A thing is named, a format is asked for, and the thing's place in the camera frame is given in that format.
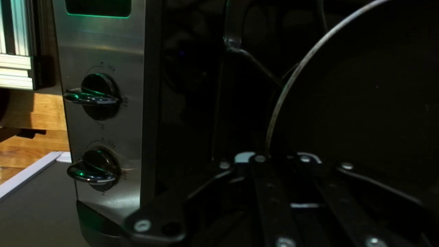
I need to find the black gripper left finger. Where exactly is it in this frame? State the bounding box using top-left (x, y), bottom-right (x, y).
top-left (124, 162), bottom-right (251, 247)

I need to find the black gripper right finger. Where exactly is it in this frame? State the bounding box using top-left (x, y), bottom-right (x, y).
top-left (248, 152), bottom-right (437, 247)

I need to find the black frying pan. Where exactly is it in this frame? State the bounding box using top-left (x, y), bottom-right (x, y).
top-left (266, 0), bottom-right (439, 210)

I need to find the lower black stove knob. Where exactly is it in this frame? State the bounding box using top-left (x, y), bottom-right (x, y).
top-left (67, 147), bottom-right (120, 191)

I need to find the black stove knob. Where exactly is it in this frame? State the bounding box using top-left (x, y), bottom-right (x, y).
top-left (64, 73), bottom-right (122, 121)
top-left (67, 147), bottom-right (120, 191)

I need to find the black stove with grates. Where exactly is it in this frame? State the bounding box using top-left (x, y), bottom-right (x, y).
top-left (53, 0), bottom-right (371, 247)

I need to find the upper black stove knob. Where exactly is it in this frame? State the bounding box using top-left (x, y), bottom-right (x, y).
top-left (64, 73), bottom-right (122, 121)

